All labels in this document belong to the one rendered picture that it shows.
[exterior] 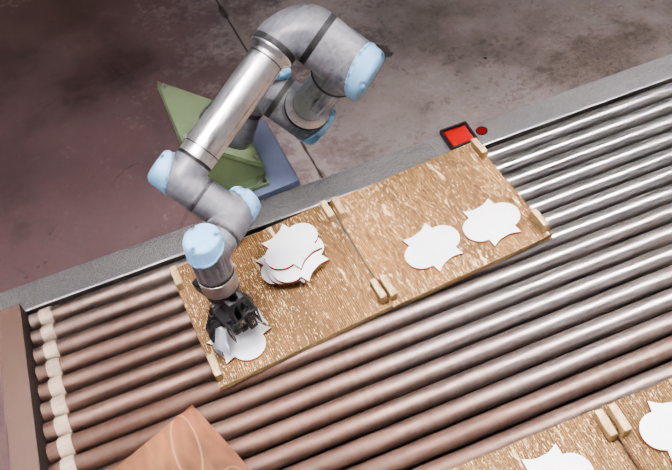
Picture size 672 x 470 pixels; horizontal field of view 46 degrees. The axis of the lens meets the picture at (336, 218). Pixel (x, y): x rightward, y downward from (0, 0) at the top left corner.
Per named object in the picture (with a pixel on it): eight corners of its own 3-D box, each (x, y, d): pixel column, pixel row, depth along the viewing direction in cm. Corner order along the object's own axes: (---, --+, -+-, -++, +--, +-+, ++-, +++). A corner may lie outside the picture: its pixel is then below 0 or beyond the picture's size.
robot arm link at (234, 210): (222, 167, 155) (193, 207, 149) (269, 200, 157) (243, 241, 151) (211, 185, 162) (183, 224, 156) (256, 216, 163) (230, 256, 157)
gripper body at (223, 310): (235, 345, 163) (220, 312, 154) (211, 322, 167) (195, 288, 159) (264, 322, 165) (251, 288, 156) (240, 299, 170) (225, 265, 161)
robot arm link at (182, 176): (290, -29, 154) (141, 178, 148) (336, 5, 155) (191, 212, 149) (283, -11, 165) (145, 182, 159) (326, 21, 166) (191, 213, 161)
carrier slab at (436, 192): (329, 206, 197) (328, 201, 196) (474, 145, 205) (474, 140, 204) (393, 310, 176) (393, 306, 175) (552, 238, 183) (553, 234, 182)
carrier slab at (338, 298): (171, 274, 190) (169, 270, 188) (325, 206, 198) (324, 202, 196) (221, 391, 168) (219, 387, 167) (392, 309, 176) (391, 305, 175)
